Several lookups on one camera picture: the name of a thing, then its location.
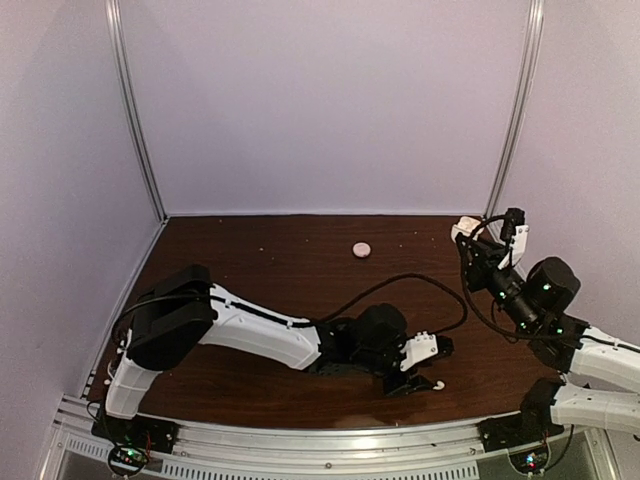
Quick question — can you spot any aluminium corner post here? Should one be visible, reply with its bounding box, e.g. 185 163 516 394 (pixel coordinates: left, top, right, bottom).
484 0 545 217
105 0 169 223

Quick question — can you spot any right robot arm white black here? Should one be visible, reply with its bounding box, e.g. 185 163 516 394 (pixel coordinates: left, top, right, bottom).
452 231 639 442

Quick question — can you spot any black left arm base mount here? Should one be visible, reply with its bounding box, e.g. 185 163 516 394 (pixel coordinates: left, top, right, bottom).
91 412 179 454

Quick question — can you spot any base circuit board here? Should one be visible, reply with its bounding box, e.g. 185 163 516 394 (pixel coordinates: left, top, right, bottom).
107 446 149 476
509 448 550 476

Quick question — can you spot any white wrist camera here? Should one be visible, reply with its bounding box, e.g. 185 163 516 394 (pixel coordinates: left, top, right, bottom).
498 207 529 270
399 331 454 372

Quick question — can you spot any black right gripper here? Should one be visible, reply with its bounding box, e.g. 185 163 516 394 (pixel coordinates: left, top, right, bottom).
456 233 540 334

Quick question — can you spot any white earbud case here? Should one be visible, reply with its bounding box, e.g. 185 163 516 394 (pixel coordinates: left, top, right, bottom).
450 216 484 242

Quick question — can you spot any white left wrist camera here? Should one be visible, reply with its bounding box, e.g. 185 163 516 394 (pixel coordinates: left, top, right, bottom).
399 331 454 372

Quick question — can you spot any left base circuit board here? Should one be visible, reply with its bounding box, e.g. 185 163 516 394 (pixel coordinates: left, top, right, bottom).
107 446 149 476

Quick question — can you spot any aluminium left corner post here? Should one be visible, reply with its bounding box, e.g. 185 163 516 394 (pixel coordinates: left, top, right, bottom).
105 0 169 223

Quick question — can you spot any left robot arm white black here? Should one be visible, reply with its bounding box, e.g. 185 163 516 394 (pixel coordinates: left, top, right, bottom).
103 265 444 444

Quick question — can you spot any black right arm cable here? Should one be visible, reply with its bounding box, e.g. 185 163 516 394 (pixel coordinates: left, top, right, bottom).
460 213 541 343

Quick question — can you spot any right base circuit board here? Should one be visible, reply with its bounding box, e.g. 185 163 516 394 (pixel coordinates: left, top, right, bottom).
509 448 550 476

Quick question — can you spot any aluminium front rail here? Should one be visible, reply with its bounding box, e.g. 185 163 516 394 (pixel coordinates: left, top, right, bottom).
36 396 621 479

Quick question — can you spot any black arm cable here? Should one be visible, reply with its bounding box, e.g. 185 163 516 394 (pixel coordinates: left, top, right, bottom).
319 271 468 333
460 213 541 343

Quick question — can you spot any aluminium right corner post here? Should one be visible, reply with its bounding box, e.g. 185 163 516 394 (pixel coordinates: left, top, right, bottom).
484 0 545 217

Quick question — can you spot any pink earbud case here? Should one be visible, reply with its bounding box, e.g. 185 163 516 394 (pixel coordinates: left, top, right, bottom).
352 242 372 259

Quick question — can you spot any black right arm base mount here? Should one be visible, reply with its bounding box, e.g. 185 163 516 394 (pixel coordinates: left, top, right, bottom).
477 413 564 452

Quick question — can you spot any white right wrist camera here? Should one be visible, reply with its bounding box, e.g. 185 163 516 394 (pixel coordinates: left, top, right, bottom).
498 207 529 270

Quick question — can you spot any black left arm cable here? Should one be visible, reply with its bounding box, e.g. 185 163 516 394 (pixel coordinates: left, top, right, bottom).
319 271 468 333

